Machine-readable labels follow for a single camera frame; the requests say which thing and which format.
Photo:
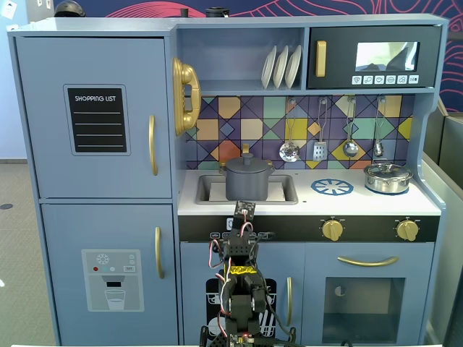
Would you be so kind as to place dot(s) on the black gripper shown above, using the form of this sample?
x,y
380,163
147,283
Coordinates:
x,y
241,241

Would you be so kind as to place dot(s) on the gray pot lid with knob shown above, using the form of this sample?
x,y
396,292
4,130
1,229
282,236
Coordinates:
x,y
247,165

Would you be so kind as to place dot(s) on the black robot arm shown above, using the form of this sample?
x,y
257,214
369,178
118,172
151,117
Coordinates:
x,y
242,289

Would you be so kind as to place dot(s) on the red and black robot base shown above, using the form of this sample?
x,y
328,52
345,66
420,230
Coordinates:
x,y
217,338

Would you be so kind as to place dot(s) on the steel pot with lid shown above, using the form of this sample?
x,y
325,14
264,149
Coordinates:
x,y
387,179

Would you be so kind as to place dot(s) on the gray toy cooking pot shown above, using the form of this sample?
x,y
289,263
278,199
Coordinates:
x,y
247,186

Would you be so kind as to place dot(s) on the blue door with dishes print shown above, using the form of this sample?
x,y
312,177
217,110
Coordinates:
x,y
195,260

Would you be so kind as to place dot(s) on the gray sink basin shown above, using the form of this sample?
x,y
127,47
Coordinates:
x,y
211,189

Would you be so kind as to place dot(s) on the gold stove knob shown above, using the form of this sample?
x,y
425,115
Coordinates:
x,y
332,230
407,230

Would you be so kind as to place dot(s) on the steel skimmer spoon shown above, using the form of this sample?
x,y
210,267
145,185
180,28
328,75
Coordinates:
x,y
289,152

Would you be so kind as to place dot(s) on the robot controller circuit board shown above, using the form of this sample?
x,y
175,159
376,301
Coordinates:
x,y
241,339

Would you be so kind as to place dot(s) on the steel slotted spatula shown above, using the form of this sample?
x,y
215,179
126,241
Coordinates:
x,y
320,150

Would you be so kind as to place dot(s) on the steel ladle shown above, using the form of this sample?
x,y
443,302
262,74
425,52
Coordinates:
x,y
350,148

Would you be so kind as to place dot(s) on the gold toy telephone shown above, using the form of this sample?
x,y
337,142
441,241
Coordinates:
x,y
186,94

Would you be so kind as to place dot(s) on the small steel whisk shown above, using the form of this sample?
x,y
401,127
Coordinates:
x,y
378,146

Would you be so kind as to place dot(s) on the white toy plate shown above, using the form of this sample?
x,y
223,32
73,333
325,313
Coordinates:
x,y
293,67
268,67
280,67

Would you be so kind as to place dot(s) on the black microwave door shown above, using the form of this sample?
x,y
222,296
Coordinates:
x,y
340,83

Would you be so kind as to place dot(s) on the blue oven door with window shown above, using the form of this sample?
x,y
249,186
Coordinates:
x,y
416,307

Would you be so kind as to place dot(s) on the blue door with dispenser print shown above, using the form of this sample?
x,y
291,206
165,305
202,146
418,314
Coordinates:
x,y
65,224

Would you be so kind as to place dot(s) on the tall gray-blue desk divider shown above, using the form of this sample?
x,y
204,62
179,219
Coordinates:
x,y
443,217

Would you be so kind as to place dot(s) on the black cylindrical object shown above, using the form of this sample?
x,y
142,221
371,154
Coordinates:
x,y
217,12

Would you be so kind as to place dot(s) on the blue wooden toy kitchen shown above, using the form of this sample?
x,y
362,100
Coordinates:
x,y
108,58

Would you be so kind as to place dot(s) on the small black peg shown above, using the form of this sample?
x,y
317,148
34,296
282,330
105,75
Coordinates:
x,y
184,13

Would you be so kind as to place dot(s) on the blue door with shopping list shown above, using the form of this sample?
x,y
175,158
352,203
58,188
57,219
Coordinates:
x,y
43,119

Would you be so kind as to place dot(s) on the black round floor outlet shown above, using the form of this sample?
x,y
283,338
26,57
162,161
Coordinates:
x,y
6,206

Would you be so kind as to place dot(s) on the black helmet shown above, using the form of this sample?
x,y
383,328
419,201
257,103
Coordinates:
x,y
69,9

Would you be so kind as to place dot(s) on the small wrist camera board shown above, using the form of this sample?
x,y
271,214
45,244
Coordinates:
x,y
245,208

